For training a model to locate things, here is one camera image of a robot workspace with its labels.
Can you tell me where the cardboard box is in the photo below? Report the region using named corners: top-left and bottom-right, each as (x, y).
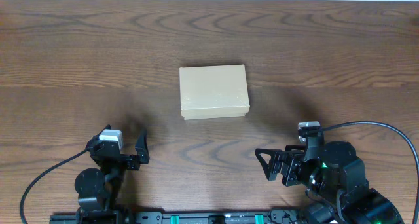
top-left (179, 65), bottom-right (250, 120)

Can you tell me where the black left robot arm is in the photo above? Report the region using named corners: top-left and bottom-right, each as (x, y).
top-left (75, 126), bottom-right (150, 221)

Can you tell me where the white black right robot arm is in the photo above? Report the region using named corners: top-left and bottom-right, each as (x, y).
top-left (255, 141), bottom-right (403, 223)

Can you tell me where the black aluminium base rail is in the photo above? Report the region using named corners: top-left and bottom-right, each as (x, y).
top-left (49, 209), bottom-right (308, 224)

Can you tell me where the black left camera cable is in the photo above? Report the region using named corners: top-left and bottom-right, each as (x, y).
top-left (18, 148), bottom-right (89, 224)

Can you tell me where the black camera cable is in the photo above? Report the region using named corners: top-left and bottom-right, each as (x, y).
top-left (18, 148), bottom-right (89, 224)
top-left (320, 120), bottom-right (419, 224)

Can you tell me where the black right camera cable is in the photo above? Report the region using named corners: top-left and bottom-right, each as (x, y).
top-left (320, 120), bottom-right (419, 224)

